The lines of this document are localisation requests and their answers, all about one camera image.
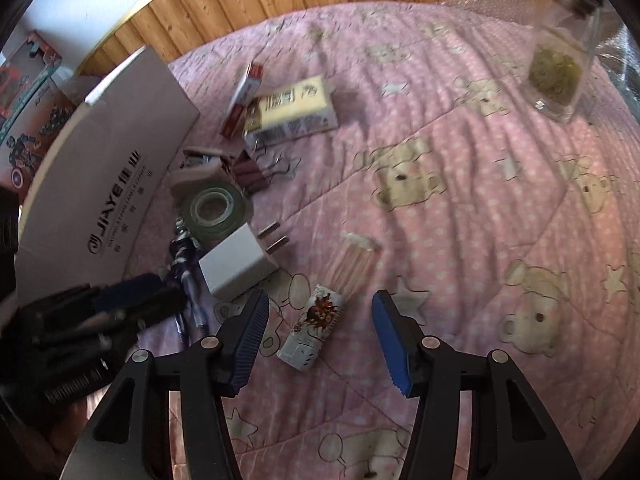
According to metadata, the yellow tissue pack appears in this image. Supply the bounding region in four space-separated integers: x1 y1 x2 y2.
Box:
243 76 340 149

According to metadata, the green clear tape roll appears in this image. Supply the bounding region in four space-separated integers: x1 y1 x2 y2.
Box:
179 184 254 242

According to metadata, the white cardboard box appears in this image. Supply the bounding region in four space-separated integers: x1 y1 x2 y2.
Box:
15 45 202 306

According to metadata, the white charger plug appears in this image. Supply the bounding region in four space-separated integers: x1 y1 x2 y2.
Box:
198 222 292 304

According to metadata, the colourful toy box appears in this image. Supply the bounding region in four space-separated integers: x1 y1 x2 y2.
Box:
0 30 68 192

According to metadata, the pink binder clip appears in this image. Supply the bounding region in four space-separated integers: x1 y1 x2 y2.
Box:
217 152 246 182
238 149 302 195

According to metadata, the glass bottle with tea leaves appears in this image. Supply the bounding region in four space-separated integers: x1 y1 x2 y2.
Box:
522 0 617 124

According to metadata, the red and white small box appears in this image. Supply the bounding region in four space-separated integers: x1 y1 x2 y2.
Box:
220 62 266 141

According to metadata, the purple action figure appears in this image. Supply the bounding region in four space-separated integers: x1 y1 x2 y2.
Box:
164 219 211 347

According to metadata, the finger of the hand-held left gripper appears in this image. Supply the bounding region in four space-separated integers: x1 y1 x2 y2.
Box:
92 273 168 312
120 284 189 333

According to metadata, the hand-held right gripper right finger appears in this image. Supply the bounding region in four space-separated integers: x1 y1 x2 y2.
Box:
371 289 583 480

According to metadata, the pink tape dispenser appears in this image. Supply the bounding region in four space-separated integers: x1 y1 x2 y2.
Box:
169 159 233 202

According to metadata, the pink bear printed blanket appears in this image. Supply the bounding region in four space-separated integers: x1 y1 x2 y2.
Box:
85 0 640 480

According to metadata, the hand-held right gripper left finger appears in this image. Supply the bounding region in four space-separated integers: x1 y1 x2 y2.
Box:
60 288 271 480

